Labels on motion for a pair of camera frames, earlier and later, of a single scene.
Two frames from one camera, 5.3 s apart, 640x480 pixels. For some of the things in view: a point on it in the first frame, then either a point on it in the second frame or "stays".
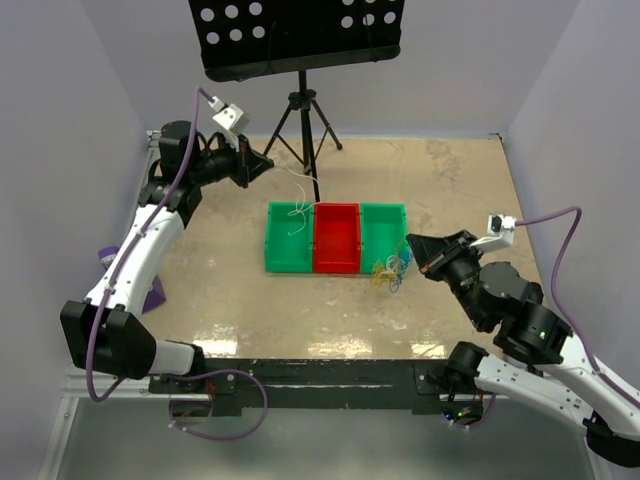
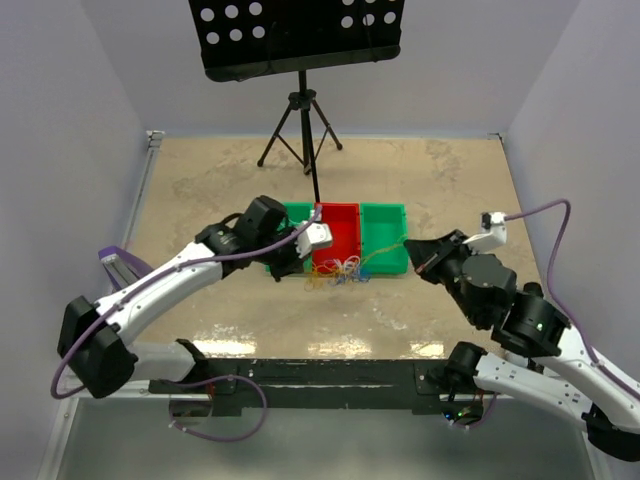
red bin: [336, 237] stays
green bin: [383, 227] stays
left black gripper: [249, 164] -> [293, 265]
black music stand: [246, 39] stays
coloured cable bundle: [390, 273] -> [337, 273]
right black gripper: [432, 252] stays
